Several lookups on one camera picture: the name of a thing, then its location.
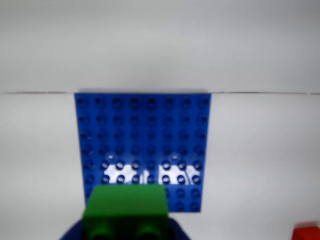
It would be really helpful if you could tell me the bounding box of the red building block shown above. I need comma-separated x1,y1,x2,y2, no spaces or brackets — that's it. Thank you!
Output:
291,221,320,240

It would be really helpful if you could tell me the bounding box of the green 2x2 building block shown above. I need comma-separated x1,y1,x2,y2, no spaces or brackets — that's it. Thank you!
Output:
81,184,170,240

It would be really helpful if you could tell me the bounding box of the blue 8x8 studded baseplate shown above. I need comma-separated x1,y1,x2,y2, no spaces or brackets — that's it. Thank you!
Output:
74,91,212,214

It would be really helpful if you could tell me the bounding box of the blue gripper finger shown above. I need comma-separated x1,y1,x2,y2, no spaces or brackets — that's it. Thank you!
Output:
59,217,84,240
167,216,193,240

